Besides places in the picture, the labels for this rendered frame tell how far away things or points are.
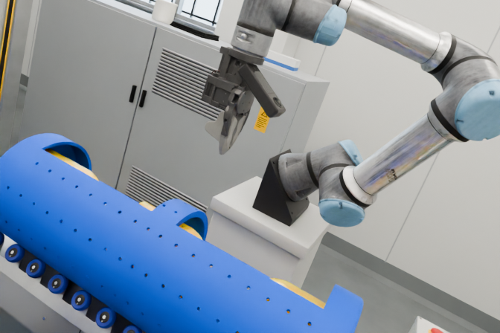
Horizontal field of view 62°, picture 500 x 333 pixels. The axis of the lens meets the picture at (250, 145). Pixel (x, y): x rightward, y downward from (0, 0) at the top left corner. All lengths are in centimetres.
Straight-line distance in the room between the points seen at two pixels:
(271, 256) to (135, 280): 47
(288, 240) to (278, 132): 130
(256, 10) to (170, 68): 200
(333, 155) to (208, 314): 58
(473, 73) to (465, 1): 260
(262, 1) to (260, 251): 73
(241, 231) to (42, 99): 262
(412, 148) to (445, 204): 263
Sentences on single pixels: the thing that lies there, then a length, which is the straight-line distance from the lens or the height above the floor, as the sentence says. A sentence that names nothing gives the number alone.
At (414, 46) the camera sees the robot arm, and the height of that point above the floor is 173.
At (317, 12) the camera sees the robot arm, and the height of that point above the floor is 172.
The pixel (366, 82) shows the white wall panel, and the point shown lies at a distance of 355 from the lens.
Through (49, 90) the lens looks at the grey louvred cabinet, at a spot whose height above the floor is 68.
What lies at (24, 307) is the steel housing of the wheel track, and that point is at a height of 87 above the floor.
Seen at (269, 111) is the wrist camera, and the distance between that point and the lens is 77.
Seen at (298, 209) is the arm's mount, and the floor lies 118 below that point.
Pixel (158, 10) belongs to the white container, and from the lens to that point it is 307.
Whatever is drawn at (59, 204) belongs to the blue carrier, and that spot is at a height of 117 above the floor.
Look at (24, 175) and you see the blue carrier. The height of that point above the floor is 118.
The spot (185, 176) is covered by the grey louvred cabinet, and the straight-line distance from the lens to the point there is 277.
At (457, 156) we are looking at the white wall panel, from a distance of 354.
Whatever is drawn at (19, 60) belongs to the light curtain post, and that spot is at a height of 126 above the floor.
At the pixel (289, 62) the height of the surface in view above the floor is 150.
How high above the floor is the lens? 167
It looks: 16 degrees down
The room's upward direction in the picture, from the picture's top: 19 degrees clockwise
